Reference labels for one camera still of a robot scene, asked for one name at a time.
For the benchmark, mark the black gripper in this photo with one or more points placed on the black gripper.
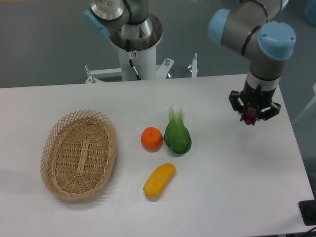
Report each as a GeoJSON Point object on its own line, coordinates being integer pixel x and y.
{"type": "Point", "coordinates": [260, 100]}

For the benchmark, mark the purple sweet potato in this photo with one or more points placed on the purple sweet potato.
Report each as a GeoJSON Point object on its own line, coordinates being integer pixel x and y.
{"type": "Point", "coordinates": [250, 116]}

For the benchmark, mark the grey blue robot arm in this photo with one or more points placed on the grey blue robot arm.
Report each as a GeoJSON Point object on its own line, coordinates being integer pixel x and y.
{"type": "Point", "coordinates": [249, 31]}

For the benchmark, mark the woven wicker basket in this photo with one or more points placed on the woven wicker basket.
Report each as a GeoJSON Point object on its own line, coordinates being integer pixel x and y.
{"type": "Point", "coordinates": [79, 155]}

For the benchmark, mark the green bok choy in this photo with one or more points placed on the green bok choy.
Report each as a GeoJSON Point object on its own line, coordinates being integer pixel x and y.
{"type": "Point", "coordinates": [177, 136]}

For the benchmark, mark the orange fruit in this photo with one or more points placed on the orange fruit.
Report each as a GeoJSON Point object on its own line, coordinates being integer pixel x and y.
{"type": "Point", "coordinates": [151, 139]}

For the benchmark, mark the black device at edge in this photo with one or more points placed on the black device at edge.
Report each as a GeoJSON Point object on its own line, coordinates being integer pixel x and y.
{"type": "Point", "coordinates": [308, 211]}

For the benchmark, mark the yellow mango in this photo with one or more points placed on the yellow mango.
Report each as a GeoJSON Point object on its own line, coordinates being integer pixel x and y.
{"type": "Point", "coordinates": [158, 180]}

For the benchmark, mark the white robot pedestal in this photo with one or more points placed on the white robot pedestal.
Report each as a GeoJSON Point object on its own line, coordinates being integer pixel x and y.
{"type": "Point", "coordinates": [137, 48]}

